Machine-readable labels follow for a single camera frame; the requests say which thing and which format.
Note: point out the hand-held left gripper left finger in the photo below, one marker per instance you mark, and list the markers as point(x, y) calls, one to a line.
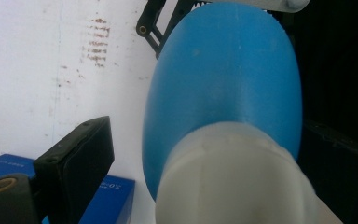
point(74, 168)

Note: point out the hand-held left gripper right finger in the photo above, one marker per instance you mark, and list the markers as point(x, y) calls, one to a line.
point(338, 183)

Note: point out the blue and white plastic bottle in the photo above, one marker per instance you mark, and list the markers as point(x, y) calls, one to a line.
point(223, 93)

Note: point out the blue cardboard box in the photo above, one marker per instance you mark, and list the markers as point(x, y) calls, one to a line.
point(118, 199)

